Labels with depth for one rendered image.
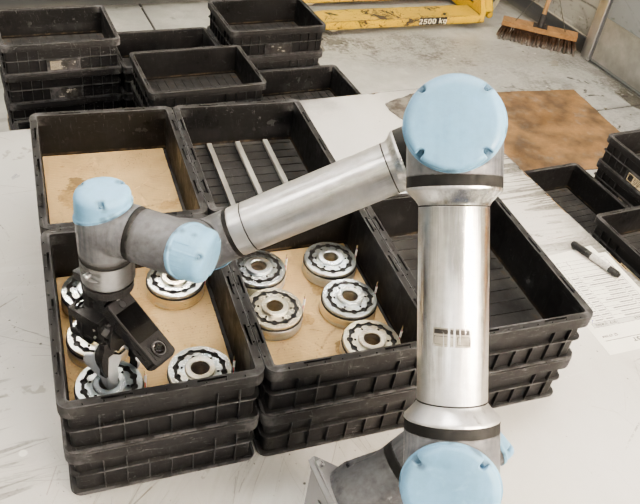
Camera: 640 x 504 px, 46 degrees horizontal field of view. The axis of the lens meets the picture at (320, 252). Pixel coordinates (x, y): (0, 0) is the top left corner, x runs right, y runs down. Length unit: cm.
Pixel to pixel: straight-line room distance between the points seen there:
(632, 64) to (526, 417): 339
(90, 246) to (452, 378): 49
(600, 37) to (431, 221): 400
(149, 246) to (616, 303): 117
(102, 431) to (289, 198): 44
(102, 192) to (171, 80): 181
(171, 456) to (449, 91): 72
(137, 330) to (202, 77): 182
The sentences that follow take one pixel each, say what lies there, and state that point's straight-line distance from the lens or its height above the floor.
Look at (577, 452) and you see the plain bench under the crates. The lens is 149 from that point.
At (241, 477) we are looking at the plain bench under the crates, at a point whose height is 70.
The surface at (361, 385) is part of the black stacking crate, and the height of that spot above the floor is 84.
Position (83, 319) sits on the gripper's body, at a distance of 115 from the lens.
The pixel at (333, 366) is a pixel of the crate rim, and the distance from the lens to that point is 117.
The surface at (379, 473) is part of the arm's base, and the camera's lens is 107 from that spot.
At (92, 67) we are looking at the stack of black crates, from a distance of 287.
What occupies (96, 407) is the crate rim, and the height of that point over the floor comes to 92.
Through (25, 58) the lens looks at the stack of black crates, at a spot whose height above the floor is 54.
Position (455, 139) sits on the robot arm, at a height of 137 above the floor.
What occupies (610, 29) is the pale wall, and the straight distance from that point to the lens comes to 479.
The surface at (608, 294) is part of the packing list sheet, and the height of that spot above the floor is 70.
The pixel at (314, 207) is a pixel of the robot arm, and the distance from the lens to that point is 104.
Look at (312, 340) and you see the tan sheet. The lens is 133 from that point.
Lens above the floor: 179
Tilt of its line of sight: 40 degrees down
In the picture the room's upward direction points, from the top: 9 degrees clockwise
